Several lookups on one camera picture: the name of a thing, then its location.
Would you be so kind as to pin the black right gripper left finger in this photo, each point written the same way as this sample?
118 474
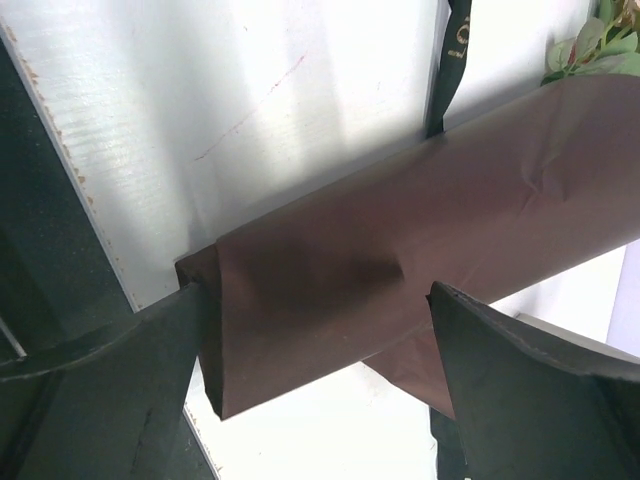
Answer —
107 404

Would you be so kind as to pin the black ribbon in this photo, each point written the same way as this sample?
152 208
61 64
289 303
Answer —
452 65

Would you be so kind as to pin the pink flower tall bunch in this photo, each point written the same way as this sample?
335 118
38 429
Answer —
608 43

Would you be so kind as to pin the brown wrapping paper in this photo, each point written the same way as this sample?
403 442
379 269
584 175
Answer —
340 276

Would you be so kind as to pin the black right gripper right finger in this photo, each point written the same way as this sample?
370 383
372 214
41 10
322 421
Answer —
533 400

